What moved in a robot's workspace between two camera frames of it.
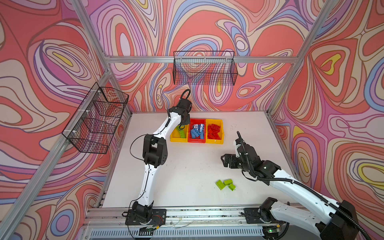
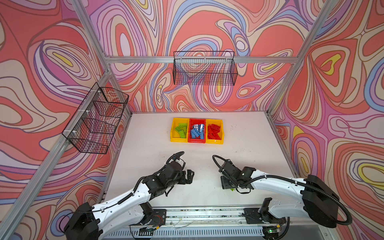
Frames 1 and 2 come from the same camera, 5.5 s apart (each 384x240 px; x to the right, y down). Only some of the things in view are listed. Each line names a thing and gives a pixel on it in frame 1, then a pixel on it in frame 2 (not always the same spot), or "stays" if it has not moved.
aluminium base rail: (208, 223) stays
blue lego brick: (200, 127) stays
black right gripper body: (236, 163) → (228, 183)
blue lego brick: (195, 133) stays
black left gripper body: (187, 119) → (180, 179)
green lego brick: (181, 131) stays
